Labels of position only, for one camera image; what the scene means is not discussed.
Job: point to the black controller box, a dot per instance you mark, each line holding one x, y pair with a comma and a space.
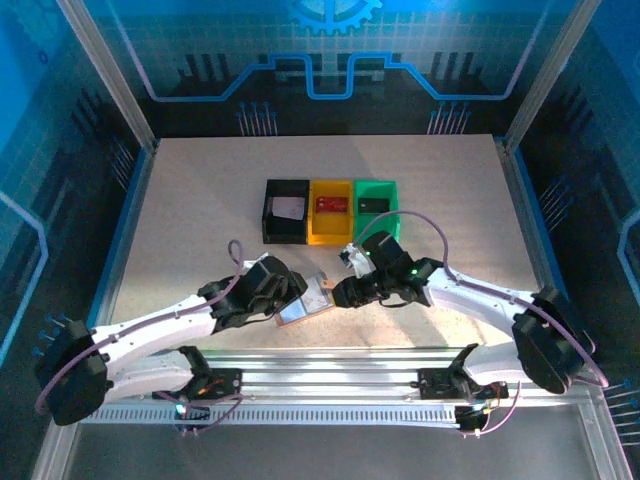
195, 412
472, 419

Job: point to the aluminium lower frame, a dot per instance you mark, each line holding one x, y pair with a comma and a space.
597, 435

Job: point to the pink leather card holder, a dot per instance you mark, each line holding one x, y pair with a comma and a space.
315, 305

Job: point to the aluminium rail beam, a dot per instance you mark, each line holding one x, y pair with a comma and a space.
325, 372

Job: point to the black credit card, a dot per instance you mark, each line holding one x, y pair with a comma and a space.
374, 205

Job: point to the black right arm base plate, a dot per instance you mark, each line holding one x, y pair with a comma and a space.
435, 382

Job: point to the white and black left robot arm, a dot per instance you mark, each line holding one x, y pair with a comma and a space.
160, 325

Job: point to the aluminium frame post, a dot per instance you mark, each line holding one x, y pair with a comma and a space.
107, 75
550, 75

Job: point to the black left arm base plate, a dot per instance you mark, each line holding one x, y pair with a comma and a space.
225, 385

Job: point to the black plastic bin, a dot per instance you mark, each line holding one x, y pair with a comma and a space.
285, 237

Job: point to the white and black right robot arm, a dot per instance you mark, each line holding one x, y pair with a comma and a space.
475, 300

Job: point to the red credit card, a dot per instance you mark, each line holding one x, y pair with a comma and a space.
331, 204

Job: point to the green plastic bin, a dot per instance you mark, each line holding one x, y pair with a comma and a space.
375, 192

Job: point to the blue table edge strip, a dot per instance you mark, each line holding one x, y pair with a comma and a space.
545, 225
112, 255

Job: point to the white credit card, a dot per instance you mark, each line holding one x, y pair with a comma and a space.
280, 204
295, 211

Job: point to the yellow plastic bin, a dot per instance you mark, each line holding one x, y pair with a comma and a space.
330, 232

